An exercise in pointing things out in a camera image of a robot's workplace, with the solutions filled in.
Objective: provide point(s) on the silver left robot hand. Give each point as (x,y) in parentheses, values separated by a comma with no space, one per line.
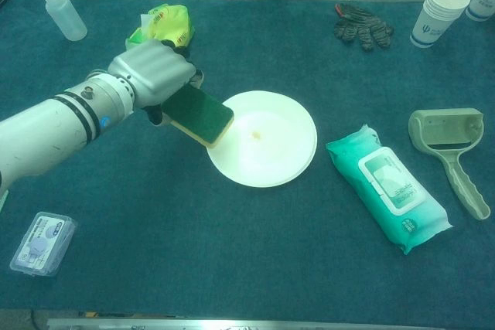
(154,71)

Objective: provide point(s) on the green yellow sponge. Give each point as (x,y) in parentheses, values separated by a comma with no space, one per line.
(197,113)

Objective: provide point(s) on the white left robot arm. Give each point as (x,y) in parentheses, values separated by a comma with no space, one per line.
(46,133)

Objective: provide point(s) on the yellow green tissue pack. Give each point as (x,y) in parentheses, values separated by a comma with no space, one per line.
(172,21)

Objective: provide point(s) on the clear plastic squeeze bottle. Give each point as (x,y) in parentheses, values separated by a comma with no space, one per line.
(67,21)

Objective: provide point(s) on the grey knitted work glove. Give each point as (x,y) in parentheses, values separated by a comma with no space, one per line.
(363,28)

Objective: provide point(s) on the white round plate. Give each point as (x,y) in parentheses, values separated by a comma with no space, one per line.
(270,152)

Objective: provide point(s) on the teal table cloth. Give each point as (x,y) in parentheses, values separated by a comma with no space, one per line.
(232,249)

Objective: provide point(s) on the stack of white paper cups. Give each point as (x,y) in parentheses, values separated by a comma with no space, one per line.
(437,17)

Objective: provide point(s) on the pale green flat item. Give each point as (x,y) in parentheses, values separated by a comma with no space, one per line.
(2,202)

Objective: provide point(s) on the clear plastic card box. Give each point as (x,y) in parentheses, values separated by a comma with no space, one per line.
(40,245)

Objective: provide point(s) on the pale green lint roller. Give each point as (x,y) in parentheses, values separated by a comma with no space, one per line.
(444,125)

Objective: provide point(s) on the teal wet wipes pack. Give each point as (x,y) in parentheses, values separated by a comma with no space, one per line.
(386,191)

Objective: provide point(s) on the metal frame rail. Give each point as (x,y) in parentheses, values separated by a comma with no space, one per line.
(232,324)

